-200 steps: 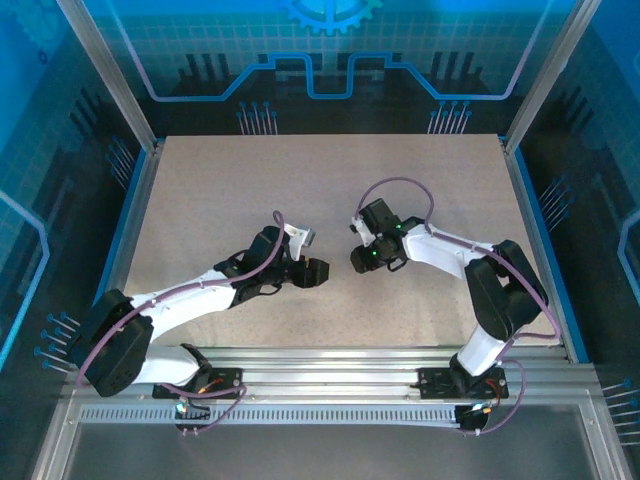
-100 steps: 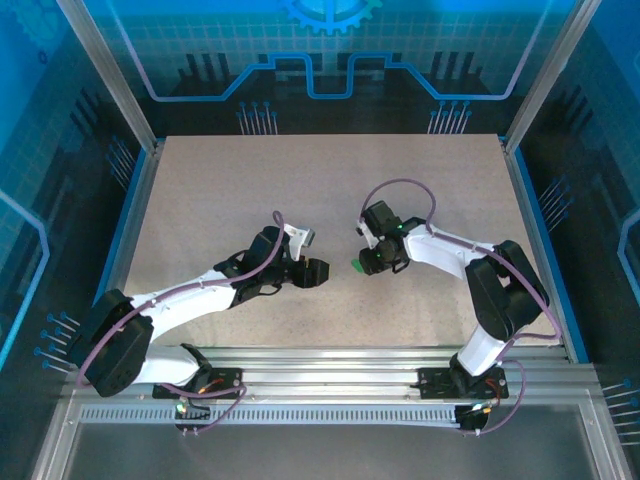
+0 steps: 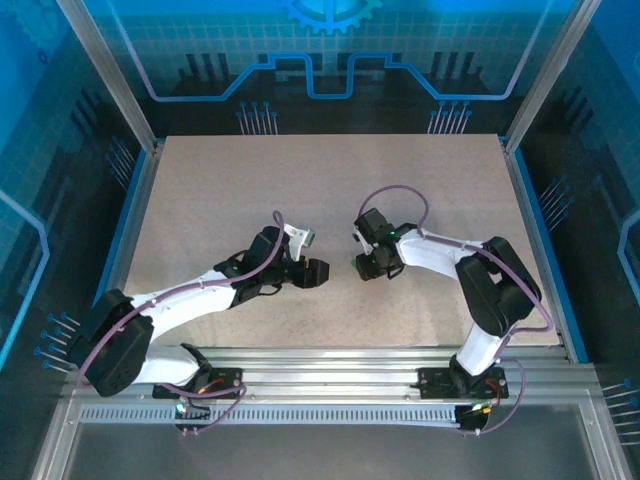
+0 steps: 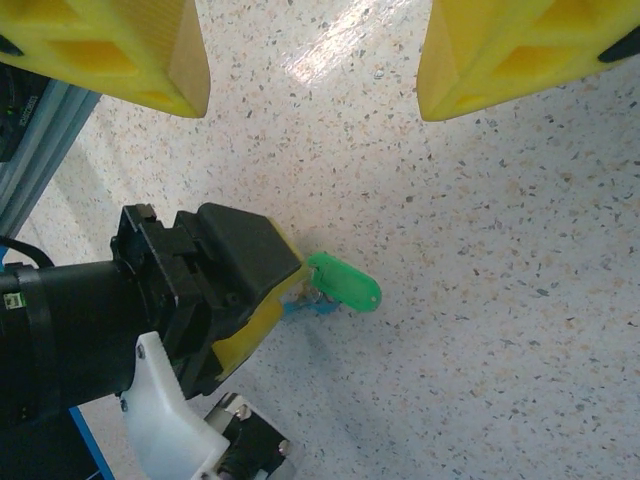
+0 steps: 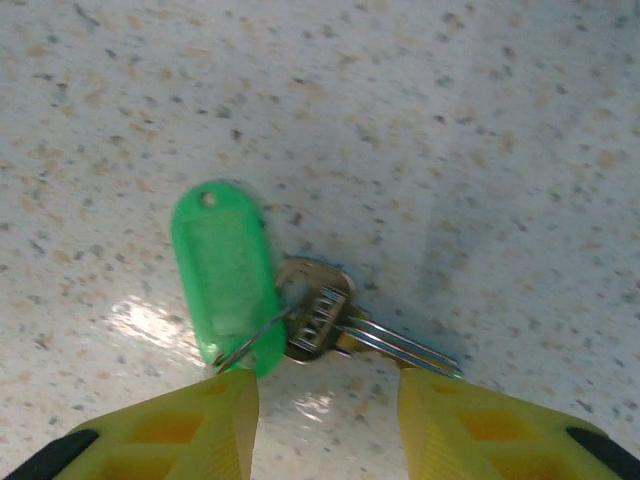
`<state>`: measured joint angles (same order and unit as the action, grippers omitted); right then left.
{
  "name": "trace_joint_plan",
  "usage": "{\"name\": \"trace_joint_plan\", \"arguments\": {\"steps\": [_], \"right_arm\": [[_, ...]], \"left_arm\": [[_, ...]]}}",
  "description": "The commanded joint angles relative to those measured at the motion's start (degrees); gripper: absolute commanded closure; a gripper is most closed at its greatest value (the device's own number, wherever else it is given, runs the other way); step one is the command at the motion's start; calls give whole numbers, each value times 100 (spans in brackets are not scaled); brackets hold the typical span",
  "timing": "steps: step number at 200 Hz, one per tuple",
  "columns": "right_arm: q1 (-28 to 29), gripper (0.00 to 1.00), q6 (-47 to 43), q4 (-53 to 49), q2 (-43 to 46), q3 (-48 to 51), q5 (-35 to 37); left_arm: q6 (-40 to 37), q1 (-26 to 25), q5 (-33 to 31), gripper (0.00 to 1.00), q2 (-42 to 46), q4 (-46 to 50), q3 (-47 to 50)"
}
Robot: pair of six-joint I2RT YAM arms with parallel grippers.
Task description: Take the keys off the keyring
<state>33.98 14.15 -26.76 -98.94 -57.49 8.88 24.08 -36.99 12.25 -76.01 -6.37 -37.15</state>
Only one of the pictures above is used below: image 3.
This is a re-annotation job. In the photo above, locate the grey metal front panel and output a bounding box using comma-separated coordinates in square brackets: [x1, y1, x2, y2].
[64, 422, 601, 480]

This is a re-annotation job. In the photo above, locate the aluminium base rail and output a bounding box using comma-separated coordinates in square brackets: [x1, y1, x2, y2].
[69, 344, 601, 407]

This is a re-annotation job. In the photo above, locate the aluminium table side rail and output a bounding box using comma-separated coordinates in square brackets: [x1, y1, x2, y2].
[501, 137, 591, 365]
[92, 139, 166, 309]

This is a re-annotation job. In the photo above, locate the grey slotted cable duct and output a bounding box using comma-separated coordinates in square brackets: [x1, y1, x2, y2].
[79, 403, 464, 427]

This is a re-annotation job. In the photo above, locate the aluminium frame post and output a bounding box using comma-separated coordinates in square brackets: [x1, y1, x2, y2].
[502, 0, 606, 154]
[54, 0, 166, 154]

